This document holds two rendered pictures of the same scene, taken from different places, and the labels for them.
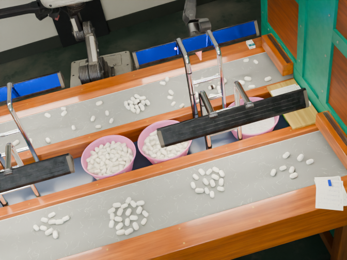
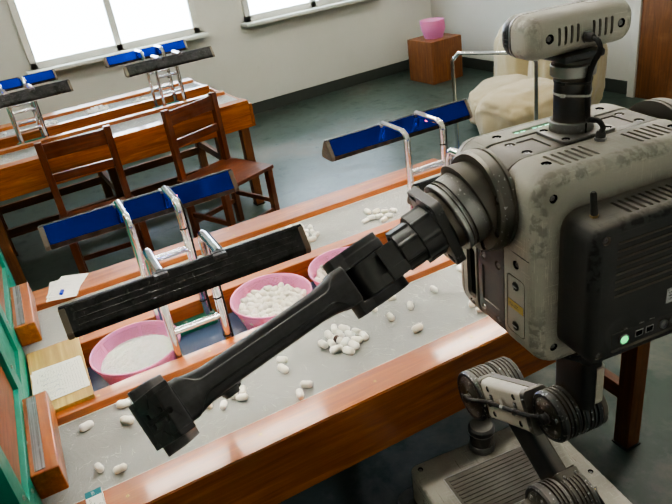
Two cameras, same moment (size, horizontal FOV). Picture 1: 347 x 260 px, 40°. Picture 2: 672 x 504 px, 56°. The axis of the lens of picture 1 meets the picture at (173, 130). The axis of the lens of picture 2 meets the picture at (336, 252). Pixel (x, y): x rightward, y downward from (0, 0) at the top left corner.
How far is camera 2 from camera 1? 345 cm
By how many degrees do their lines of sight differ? 106
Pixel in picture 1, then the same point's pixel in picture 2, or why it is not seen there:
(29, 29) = not seen: outside the picture
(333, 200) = (66, 281)
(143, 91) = (343, 367)
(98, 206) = (334, 237)
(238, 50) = (131, 484)
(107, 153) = not seen: hidden behind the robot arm
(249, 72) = (121, 442)
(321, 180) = (69, 293)
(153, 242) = (259, 223)
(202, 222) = not seen: hidden behind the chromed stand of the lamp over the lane
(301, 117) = (58, 351)
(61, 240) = (359, 213)
